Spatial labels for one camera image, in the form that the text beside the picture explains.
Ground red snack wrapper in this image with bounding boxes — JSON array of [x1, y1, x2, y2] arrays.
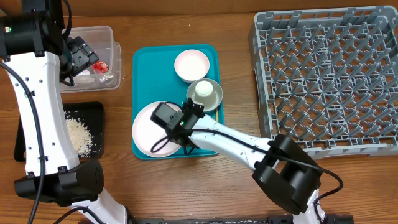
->
[[91, 60, 109, 74]]

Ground white round plate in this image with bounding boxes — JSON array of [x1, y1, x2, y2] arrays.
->
[[132, 101, 180, 158]]

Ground grey dish rack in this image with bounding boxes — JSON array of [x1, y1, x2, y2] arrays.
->
[[249, 6, 397, 159]]

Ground white napkin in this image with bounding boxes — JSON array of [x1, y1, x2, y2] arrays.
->
[[74, 70, 95, 85]]

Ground white round bowl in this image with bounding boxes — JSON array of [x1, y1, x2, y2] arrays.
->
[[174, 49, 210, 83]]

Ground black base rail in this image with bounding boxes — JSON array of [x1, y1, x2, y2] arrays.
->
[[137, 215, 355, 224]]

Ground clear plastic bin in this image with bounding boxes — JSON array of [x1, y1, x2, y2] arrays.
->
[[60, 26, 122, 93]]

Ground white paper cup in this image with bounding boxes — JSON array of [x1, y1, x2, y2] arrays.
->
[[195, 80, 215, 105]]

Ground grey green bowl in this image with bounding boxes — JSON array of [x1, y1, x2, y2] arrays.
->
[[186, 78, 223, 112]]

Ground white rice pile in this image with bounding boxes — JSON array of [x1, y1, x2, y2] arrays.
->
[[66, 118, 93, 156]]

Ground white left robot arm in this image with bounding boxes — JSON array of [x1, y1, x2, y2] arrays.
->
[[1, 0, 135, 223]]

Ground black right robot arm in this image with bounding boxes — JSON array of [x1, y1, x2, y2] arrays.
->
[[155, 100, 325, 223]]

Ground black plastic tray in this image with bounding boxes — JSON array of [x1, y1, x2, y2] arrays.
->
[[13, 101, 105, 162]]

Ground teal plastic tray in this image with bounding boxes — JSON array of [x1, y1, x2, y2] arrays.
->
[[131, 43, 225, 161]]

